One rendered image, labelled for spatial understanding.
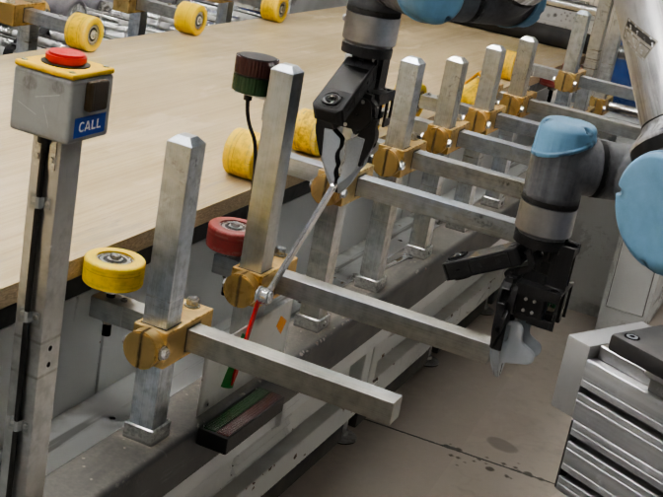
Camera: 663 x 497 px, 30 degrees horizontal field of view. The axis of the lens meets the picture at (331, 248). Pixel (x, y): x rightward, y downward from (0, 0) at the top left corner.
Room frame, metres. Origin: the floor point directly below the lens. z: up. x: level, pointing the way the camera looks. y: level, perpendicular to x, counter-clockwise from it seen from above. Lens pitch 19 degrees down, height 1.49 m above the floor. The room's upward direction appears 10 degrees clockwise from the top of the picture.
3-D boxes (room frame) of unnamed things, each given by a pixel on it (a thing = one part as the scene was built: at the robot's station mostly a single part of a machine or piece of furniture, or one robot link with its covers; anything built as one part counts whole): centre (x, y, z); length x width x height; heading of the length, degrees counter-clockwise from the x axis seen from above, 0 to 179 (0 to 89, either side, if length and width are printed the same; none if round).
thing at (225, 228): (1.72, 0.14, 0.85); 0.08 x 0.08 x 0.11
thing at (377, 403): (1.43, 0.09, 0.84); 0.44 x 0.03 x 0.04; 69
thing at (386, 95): (1.71, 0.00, 1.15); 0.09 x 0.08 x 0.12; 159
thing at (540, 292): (1.56, -0.28, 0.97); 0.09 x 0.08 x 0.12; 69
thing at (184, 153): (1.43, 0.19, 0.87); 0.04 x 0.04 x 0.48; 69
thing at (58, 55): (1.19, 0.29, 1.22); 0.04 x 0.04 x 0.02
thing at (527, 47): (2.82, -0.35, 0.87); 0.04 x 0.04 x 0.48; 69
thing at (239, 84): (1.68, 0.15, 1.13); 0.06 x 0.06 x 0.02
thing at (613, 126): (2.81, -0.49, 0.95); 0.37 x 0.03 x 0.03; 69
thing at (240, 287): (1.68, 0.10, 0.85); 0.14 x 0.06 x 0.05; 159
